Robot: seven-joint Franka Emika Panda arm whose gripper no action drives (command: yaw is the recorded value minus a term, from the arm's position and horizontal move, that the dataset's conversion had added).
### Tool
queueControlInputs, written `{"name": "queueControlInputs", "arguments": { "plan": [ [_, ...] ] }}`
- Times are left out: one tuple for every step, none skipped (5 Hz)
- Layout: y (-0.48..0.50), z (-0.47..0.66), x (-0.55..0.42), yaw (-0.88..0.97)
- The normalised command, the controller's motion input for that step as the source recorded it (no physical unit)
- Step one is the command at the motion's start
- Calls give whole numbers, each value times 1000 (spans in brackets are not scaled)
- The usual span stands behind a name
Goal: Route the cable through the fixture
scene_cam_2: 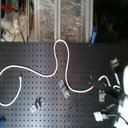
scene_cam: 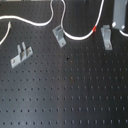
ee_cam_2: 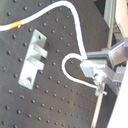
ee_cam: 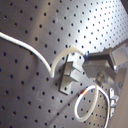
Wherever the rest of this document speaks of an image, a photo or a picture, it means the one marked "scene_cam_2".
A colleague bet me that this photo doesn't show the blue object bottom left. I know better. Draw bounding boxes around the blue object bottom left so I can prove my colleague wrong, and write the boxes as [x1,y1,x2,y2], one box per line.
[0,116,6,126]

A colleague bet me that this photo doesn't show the clear plastic storage bins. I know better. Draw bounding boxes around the clear plastic storage bins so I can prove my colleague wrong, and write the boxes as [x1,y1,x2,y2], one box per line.
[34,0,90,43]

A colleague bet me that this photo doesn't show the white device with red parts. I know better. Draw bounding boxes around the white device with red parts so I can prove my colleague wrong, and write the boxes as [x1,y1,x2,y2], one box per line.
[0,0,34,43]

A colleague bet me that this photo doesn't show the grey cable clip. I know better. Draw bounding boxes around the grey cable clip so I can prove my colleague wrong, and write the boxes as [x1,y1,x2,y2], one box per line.
[58,79,70,99]
[30,97,45,113]
[99,90,106,102]

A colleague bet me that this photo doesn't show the long white cable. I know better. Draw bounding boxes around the long white cable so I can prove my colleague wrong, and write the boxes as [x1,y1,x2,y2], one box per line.
[0,39,96,108]

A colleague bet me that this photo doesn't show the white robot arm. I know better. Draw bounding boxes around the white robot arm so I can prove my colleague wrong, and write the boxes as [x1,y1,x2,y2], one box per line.
[90,64,128,128]

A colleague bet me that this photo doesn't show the lower left grey cable clip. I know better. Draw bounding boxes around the lower left grey cable clip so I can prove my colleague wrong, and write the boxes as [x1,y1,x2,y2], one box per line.
[30,97,45,113]

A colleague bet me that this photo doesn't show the upper grey cable clip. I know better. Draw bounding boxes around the upper grey cable clip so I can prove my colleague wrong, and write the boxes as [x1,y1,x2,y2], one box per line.
[58,79,70,99]

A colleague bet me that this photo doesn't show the grey bracket on arm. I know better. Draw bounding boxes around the grey bracket on arm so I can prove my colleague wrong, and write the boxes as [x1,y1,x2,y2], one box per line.
[110,58,119,68]

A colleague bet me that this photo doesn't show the right grey cable clip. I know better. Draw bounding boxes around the right grey cable clip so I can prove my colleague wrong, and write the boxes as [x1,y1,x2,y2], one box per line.
[99,90,106,102]

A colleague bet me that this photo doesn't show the blue clamp handle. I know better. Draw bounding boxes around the blue clamp handle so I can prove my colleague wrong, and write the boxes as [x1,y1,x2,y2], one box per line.
[91,26,98,44]

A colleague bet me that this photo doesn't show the black pegboard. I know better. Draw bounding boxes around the black pegboard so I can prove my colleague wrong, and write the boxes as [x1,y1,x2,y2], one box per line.
[0,43,128,128]

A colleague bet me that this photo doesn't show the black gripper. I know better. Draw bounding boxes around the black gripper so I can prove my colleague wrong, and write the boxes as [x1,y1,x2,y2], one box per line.
[90,77,120,98]

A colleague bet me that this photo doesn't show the white connector plug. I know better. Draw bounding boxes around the white connector plug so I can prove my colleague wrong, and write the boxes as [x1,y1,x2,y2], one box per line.
[93,111,105,121]

